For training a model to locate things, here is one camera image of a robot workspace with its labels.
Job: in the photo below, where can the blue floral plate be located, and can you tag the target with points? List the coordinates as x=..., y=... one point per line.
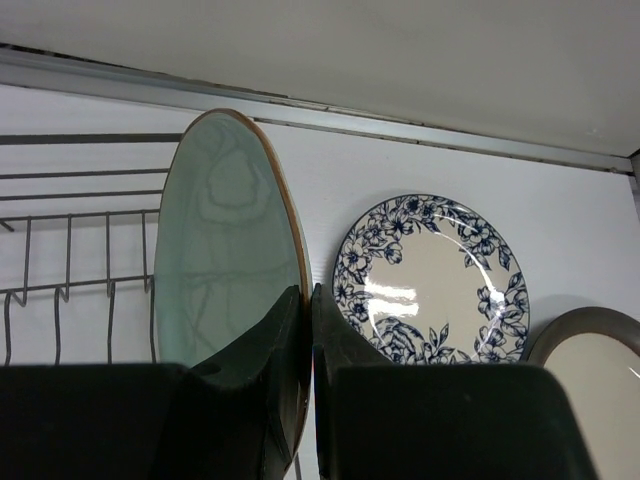
x=426, y=280

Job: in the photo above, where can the grey wire dish rack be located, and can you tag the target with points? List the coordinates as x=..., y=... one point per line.
x=79, y=214

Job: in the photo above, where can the green glazed plate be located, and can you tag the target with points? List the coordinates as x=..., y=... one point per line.
x=230, y=249

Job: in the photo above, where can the brown rimmed cream plate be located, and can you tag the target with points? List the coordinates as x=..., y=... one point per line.
x=589, y=341

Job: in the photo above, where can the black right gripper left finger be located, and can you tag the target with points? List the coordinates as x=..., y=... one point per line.
x=258, y=384

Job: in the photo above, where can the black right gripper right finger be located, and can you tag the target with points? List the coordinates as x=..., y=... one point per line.
x=350, y=393

